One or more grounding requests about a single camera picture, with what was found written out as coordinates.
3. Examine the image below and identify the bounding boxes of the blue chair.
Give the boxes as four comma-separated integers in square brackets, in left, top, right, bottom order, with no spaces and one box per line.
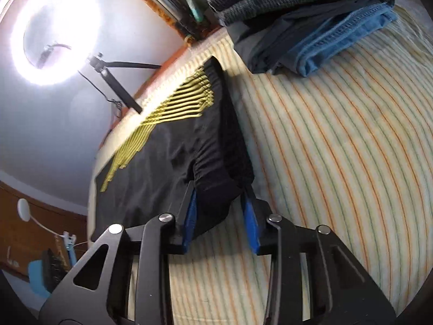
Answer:
[28,249,73,300]

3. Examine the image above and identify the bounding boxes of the white ring light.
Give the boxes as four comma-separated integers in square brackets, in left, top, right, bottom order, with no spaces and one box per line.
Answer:
[10,0,102,86]

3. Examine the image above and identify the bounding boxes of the blue folded jeans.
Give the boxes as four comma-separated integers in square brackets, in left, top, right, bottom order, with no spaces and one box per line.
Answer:
[283,3,398,77]

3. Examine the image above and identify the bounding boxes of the striped bed sheet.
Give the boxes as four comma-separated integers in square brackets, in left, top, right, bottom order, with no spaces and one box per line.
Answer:
[87,5,433,325]

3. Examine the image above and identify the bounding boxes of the black ring light stand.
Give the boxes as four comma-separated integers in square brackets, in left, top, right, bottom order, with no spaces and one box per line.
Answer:
[86,53,162,113]

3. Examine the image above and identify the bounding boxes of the white round lamp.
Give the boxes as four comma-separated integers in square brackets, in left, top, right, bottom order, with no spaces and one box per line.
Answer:
[17,198,70,239]

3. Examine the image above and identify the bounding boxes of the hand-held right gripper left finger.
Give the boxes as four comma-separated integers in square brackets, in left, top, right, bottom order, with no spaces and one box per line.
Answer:
[39,180,197,325]

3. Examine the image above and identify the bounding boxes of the black light cable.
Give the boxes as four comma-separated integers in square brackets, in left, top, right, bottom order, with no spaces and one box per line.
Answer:
[77,70,123,132]

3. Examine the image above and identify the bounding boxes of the dark navy folded pants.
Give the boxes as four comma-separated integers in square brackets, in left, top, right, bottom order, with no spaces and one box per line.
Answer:
[227,5,359,75]

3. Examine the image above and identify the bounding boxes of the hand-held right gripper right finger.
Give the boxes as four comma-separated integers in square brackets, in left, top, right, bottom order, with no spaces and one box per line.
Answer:
[241,186,397,325]

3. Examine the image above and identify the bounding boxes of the black pants with yellow stripes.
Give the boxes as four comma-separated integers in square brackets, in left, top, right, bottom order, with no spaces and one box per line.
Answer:
[91,56,255,243]

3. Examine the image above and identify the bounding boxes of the wooden headboard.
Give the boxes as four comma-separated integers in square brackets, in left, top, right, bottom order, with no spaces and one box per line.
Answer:
[111,0,217,46]

